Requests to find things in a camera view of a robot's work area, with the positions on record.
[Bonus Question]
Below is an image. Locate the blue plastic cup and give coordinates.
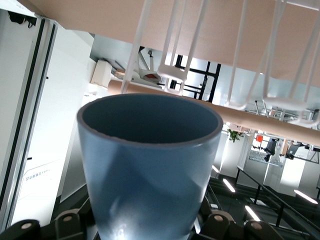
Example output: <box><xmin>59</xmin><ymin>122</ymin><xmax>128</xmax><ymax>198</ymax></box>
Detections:
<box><xmin>76</xmin><ymin>92</ymin><xmax>224</xmax><ymax>240</ymax></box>

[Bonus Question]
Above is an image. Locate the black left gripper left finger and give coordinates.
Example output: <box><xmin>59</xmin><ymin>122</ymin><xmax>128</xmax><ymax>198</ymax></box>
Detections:
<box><xmin>0</xmin><ymin>196</ymin><xmax>100</xmax><ymax>240</ymax></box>

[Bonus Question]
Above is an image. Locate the brown paper table cover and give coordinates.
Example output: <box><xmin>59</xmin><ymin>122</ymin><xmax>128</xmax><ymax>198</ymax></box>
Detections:
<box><xmin>17</xmin><ymin>0</ymin><xmax>320</xmax><ymax>87</ymax></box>

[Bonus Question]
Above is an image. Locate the black metal frame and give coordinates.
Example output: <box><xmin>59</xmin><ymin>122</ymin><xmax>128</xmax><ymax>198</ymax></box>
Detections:
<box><xmin>171</xmin><ymin>53</ymin><xmax>222</xmax><ymax>104</ymax></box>

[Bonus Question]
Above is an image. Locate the green potted plant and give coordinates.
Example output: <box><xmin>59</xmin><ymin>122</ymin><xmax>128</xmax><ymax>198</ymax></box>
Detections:
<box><xmin>225</xmin><ymin>126</ymin><xmax>245</xmax><ymax>144</ymax></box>

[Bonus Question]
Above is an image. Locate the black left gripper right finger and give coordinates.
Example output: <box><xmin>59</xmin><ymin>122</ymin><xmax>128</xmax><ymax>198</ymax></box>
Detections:
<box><xmin>191</xmin><ymin>196</ymin><xmax>284</xmax><ymax>240</ymax></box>

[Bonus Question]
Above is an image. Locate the black handrail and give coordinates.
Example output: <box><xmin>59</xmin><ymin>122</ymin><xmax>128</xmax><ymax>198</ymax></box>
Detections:
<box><xmin>235</xmin><ymin>166</ymin><xmax>320</xmax><ymax>240</ymax></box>

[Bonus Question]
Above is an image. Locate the white cardboard box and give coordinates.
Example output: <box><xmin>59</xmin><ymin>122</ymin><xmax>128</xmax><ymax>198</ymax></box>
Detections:
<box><xmin>90</xmin><ymin>59</ymin><xmax>112</xmax><ymax>87</ymax></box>

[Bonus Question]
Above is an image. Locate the long ceiling light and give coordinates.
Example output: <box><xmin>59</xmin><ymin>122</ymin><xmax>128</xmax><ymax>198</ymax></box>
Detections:
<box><xmin>293</xmin><ymin>189</ymin><xmax>319</xmax><ymax>205</ymax></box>
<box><xmin>244</xmin><ymin>204</ymin><xmax>261</xmax><ymax>223</ymax></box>
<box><xmin>221</xmin><ymin>178</ymin><xmax>236</xmax><ymax>194</ymax></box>

